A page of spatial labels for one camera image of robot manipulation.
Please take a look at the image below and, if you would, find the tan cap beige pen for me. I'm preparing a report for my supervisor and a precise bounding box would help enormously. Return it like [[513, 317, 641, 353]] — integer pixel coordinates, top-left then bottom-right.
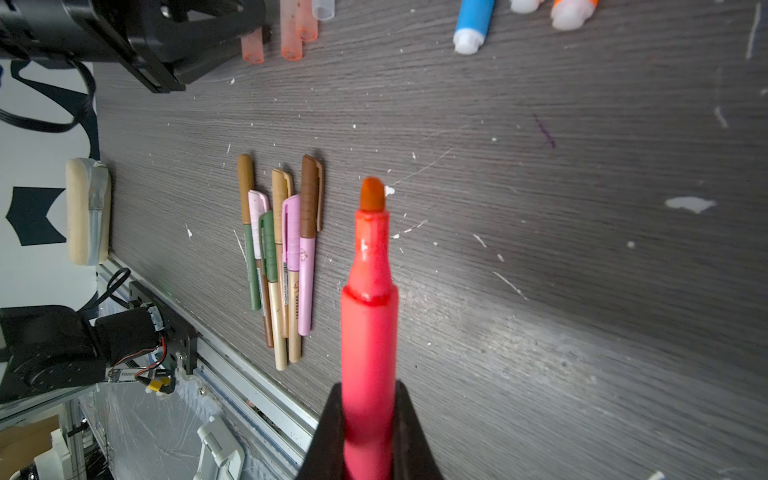
[[272, 169, 293, 339]]

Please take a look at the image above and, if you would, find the clear red pen cap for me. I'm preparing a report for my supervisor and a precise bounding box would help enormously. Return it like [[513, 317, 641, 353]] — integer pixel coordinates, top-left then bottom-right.
[[240, 28, 265, 65]]

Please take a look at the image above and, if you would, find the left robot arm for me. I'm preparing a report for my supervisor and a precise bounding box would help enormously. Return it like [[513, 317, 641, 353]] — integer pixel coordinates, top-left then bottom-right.
[[1, 1, 267, 403]]

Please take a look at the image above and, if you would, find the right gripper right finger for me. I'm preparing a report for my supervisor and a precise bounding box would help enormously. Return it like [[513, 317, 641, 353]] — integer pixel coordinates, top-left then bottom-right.
[[392, 380, 444, 480]]

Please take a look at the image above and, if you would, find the beige foam pad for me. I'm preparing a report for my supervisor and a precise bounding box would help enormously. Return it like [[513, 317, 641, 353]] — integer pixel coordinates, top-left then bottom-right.
[[65, 158, 112, 266]]

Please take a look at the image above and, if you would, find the blue marker pen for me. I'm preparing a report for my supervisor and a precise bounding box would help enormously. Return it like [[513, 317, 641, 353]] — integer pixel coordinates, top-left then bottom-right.
[[453, 0, 495, 55]]

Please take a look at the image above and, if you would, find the green cap beige pen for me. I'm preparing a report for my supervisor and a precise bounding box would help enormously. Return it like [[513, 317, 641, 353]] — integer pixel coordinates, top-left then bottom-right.
[[258, 210, 288, 371]]

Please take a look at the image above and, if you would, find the clear orange pen cap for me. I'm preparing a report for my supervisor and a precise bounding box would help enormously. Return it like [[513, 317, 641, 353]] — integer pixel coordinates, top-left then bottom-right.
[[279, 0, 303, 61]]

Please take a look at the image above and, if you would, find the pink cap beige pen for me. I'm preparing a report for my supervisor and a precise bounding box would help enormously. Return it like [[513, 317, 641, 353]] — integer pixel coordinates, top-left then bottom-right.
[[282, 194, 302, 363]]

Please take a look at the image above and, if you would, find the pink-red marker pen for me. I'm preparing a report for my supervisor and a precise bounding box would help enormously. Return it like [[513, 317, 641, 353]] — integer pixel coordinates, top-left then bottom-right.
[[341, 177, 399, 479]]

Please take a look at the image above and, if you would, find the white plastic clip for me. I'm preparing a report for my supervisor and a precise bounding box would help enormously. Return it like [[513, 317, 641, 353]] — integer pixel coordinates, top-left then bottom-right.
[[193, 416, 245, 480]]

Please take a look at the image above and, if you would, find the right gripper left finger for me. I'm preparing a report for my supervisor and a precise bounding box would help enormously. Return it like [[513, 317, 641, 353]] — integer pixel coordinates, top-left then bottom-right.
[[295, 383, 344, 480]]

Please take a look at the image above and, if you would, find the orange marker pen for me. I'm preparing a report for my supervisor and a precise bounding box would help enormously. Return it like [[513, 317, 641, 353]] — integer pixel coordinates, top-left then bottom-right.
[[550, 0, 599, 31]]

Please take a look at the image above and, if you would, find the clear pink pen cap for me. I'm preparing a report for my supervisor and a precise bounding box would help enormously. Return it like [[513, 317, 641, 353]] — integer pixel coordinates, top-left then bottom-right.
[[295, 0, 318, 43]]

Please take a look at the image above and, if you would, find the gold cap green pen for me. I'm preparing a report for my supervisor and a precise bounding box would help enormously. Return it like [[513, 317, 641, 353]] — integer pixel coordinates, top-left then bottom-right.
[[237, 154, 262, 311]]

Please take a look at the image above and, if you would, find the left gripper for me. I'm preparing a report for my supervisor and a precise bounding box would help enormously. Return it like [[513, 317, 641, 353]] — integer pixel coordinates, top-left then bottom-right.
[[1, 0, 267, 93]]

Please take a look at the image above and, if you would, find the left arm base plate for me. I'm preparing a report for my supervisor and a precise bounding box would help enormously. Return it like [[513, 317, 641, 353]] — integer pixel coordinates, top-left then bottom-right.
[[129, 280, 198, 375]]

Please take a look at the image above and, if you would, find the purple marker pen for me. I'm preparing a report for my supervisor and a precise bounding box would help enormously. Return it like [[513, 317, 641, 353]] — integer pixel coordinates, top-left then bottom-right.
[[510, 0, 543, 15]]

